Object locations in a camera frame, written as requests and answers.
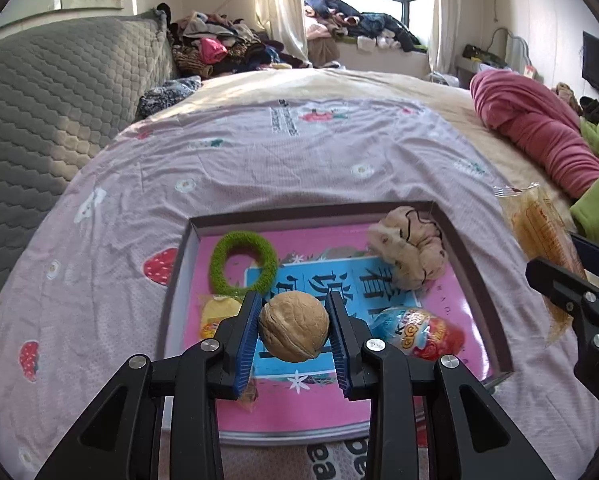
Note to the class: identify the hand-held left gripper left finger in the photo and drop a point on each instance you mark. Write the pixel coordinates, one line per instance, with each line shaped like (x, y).
(247, 345)

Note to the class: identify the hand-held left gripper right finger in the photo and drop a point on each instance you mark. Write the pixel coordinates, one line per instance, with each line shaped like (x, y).
(340, 350)

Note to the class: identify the yellow snack packet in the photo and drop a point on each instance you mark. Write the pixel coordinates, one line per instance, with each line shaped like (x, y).
(217, 312)

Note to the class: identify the walnut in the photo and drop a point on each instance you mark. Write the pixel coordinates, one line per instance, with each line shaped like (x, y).
(294, 327)

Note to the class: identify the clear orange snack bag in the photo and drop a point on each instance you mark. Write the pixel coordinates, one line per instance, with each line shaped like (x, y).
(534, 225)

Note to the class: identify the dark box with pink bottom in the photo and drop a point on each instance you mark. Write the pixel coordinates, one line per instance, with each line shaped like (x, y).
(299, 410)

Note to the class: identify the colourful foil egg toy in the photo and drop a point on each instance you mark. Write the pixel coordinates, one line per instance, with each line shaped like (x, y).
(419, 335)

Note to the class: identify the green fleece cloth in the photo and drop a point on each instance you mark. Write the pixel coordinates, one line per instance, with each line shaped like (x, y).
(597, 205)

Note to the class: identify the beige scrunchie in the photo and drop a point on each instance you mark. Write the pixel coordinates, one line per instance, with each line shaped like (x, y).
(409, 260)

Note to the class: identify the pink rolled blanket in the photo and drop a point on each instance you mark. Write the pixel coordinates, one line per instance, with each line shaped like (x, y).
(529, 130)

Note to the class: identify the pink strawberry print sheet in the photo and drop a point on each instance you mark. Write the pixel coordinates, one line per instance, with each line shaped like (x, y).
(279, 170)

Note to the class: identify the dark bag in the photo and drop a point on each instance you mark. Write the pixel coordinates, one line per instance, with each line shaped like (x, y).
(482, 55)

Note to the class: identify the dark floral cloth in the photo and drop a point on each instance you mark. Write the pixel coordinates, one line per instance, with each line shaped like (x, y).
(167, 94)

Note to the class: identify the window seat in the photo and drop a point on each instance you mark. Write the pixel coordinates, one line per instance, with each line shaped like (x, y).
(409, 62)

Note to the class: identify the cream curtain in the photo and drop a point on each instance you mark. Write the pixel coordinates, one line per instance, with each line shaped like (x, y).
(279, 0)
(444, 10)

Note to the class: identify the pile of clothes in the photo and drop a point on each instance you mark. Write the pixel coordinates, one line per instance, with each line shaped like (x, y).
(219, 47)

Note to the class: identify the grey quilted headboard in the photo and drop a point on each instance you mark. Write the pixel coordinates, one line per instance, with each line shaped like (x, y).
(54, 100)

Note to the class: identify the clothes heap on windowsill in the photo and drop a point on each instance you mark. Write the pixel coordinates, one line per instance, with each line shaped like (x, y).
(369, 25)

